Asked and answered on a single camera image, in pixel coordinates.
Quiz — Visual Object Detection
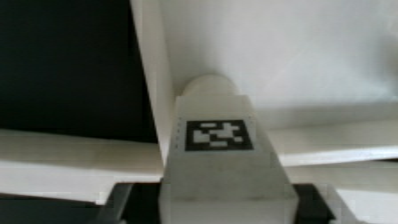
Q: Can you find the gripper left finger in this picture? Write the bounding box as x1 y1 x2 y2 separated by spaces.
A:
95 183 162 224

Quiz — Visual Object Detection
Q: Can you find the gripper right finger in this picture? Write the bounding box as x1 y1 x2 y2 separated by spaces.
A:
294 184 336 224

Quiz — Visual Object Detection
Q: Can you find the white square table top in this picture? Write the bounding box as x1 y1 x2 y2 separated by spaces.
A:
130 0 398 166

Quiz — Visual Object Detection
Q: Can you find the white u-shaped obstacle fence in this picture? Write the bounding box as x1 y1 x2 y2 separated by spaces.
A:
0 128 398 224

